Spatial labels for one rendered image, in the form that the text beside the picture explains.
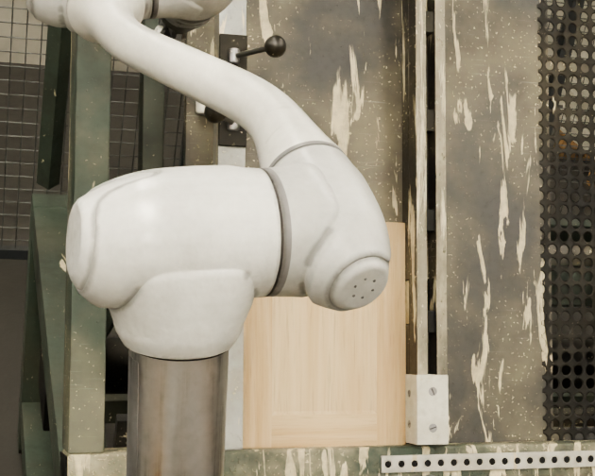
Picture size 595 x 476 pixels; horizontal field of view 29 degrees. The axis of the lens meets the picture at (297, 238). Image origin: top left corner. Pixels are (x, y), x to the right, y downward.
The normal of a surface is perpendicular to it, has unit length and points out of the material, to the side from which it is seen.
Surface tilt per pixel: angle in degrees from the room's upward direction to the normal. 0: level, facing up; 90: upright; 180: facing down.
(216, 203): 37
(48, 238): 0
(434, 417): 59
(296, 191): 23
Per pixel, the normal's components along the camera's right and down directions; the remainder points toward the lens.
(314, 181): 0.34, -0.78
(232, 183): 0.26, -0.68
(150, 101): 0.28, -0.08
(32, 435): 0.15, -0.90
